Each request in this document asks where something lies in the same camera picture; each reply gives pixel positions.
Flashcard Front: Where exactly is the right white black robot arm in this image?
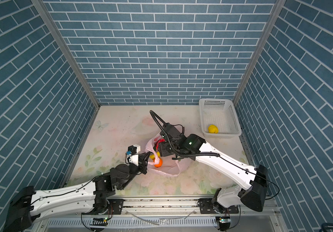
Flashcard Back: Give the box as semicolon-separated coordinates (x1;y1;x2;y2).
155;123;269;212

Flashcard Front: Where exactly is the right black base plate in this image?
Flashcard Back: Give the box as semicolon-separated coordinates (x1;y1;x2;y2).
197;198;239;214

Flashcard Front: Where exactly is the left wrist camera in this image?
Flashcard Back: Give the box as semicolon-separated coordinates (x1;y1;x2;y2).
125;145;141;166

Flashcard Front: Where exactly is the yellow lemon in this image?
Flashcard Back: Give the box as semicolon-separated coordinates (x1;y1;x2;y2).
208;125;219;133

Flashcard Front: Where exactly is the white slotted cable duct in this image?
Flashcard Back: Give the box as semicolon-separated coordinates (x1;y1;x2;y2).
47;217;217;229

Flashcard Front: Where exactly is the aluminium mounting rail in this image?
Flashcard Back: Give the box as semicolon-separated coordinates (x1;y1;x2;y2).
108;195;281;217

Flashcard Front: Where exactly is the orange fruit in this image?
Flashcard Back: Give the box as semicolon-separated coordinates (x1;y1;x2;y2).
154;158;163;168

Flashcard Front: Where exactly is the pink plastic bag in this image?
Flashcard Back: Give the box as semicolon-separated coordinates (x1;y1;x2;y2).
145;134;193;177

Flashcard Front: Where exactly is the yellow banana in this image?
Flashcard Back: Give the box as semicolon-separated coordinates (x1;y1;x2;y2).
149;152;160;160

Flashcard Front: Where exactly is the white plastic mesh basket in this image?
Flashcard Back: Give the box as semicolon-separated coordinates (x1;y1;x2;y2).
199;99;242;139

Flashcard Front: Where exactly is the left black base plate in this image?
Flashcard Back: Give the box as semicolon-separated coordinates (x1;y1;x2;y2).
86;198;124;216

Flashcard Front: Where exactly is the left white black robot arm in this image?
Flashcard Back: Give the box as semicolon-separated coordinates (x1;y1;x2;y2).
3;160;148;232

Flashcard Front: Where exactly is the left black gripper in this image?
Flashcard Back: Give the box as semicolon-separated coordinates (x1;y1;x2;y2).
118;151;152;190

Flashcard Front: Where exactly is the red fruit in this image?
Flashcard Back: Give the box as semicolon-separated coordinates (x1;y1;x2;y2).
155;139;165;149

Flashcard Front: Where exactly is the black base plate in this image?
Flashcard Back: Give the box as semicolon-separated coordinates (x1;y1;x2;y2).
86;198;124;216
197;198;239;214

